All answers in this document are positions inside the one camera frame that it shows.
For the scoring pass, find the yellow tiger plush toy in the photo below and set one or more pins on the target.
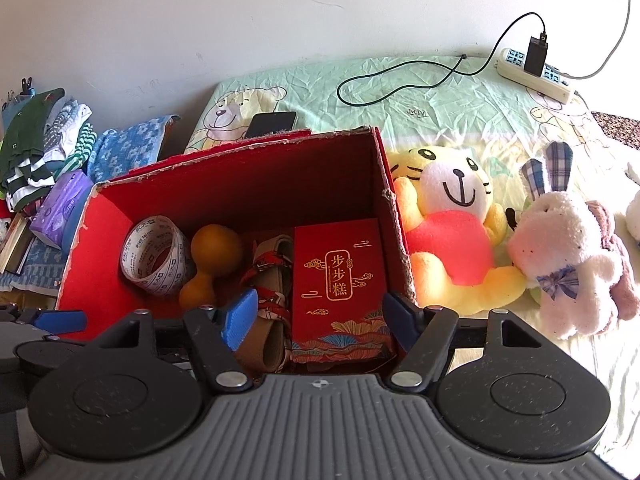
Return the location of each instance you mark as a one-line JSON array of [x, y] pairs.
[[450, 240]]

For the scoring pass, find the brown gourd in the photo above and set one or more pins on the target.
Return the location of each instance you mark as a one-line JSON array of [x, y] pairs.
[[215, 245]]

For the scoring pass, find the white power strip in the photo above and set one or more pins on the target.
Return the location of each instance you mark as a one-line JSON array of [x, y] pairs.
[[550, 87]]

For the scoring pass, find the stack of books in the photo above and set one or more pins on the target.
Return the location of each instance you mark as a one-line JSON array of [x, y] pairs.
[[15, 245]]

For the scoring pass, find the black charger adapter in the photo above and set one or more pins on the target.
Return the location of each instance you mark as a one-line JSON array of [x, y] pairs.
[[535, 57]]

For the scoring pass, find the black phone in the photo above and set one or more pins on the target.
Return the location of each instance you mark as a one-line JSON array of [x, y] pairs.
[[270, 124]]

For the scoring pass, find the blue patterned mat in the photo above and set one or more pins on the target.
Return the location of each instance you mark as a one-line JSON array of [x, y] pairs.
[[40, 270]]

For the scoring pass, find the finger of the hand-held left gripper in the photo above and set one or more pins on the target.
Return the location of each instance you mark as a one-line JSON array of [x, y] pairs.
[[65, 321]]

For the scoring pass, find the white rabbit plush toy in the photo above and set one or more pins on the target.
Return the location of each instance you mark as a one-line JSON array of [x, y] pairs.
[[565, 240]]

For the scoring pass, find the red patterned gift packet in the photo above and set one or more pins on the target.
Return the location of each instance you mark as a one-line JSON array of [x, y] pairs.
[[340, 240]]

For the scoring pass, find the green striped garment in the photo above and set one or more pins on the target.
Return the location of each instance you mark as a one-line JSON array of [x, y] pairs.
[[82, 147]]

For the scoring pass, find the green folded garment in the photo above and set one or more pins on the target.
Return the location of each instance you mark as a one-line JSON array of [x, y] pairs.
[[25, 130]]

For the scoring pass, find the grey patterned folded garment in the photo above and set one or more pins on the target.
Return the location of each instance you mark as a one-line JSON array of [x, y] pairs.
[[62, 125]]

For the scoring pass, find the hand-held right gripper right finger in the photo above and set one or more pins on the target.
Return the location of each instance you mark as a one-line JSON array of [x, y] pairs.
[[400, 320]]

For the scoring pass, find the printed clear tape roll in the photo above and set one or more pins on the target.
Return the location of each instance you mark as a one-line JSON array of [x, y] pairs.
[[165, 270]]

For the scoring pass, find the red cardboard box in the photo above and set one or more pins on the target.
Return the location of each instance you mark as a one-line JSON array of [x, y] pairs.
[[250, 195]]

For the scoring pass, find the blue patterned towel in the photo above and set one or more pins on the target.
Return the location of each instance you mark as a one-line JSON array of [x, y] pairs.
[[130, 145]]

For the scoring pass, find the purple tissue pack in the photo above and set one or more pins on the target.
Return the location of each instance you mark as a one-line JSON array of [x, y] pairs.
[[60, 205]]

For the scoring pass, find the brown patterned blanket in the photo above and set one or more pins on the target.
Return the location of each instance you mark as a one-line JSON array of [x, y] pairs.
[[620, 130]]

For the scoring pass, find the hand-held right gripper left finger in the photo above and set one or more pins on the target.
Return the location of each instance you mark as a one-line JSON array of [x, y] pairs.
[[240, 315]]

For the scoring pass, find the green bear print bed sheet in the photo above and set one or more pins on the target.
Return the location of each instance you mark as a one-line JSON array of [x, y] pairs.
[[440, 120]]

